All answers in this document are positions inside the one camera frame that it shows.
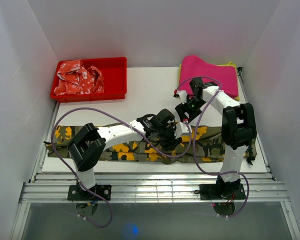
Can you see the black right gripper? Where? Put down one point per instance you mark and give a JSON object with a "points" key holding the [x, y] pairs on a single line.
{"points": [[181, 109]]}

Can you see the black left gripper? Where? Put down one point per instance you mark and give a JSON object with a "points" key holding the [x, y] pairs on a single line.
{"points": [[172, 142]]}

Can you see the camouflage yellow green trousers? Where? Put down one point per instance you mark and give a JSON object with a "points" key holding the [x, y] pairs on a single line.
{"points": [[209, 148]]}

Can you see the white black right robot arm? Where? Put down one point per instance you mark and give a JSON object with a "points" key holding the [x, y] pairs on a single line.
{"points": [[238, 127]]}

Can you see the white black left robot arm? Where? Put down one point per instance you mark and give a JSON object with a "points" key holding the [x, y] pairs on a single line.
{"points": [[87, 145]]}

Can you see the pink folded towel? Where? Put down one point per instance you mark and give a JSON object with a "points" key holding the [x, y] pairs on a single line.
{"points": [[207, 72]]}

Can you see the yellow-green folded cloth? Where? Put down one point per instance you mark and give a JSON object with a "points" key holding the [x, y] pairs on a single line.
{"points": [[231, 63]]}

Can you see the red plastic bin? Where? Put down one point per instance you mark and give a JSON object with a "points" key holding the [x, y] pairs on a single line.
{"points": [[114, 71]]}

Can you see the orange white floral garment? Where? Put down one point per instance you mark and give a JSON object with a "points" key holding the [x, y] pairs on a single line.
{"points": [[75, 79]]}

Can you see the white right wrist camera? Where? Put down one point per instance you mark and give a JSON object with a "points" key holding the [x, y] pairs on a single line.
{"points": [[181, 94]]}

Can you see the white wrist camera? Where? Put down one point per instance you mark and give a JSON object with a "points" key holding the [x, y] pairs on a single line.
{"points": [[181, 129], [181, 94]]}

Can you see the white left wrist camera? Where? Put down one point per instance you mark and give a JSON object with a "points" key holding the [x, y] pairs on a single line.
{"points": [[181, 129]]}

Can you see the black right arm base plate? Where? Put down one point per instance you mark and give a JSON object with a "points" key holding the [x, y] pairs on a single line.
{"points": [[210, 192]]}

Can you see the aluminium table edge rail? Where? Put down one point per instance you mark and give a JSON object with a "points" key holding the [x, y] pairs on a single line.
{"points": [[149, 188]]}

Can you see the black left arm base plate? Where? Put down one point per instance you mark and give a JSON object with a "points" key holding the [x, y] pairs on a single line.
{"points": [[76, 193]]}

